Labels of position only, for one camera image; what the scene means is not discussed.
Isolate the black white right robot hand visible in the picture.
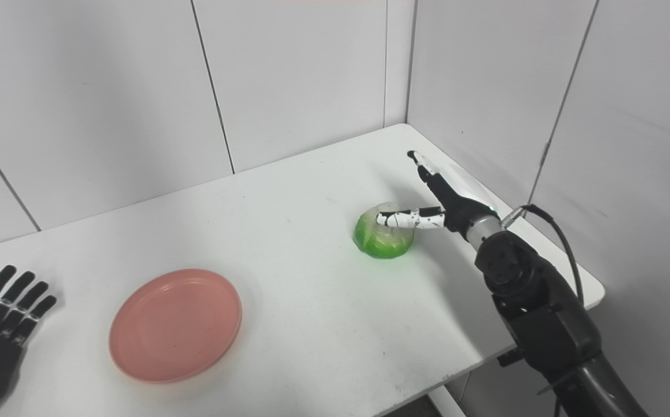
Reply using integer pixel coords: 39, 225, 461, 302
376, 150, 500, 239

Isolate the green white cabbage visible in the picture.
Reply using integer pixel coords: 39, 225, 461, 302
354, 202, 416, 259

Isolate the pink round plate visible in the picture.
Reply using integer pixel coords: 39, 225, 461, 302
109, 268, 243, 384

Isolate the white table foot bar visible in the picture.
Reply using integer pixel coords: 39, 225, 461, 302
427, 385, 471, 417

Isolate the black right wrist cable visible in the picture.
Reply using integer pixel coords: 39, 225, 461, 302
503, 204, 585, 308

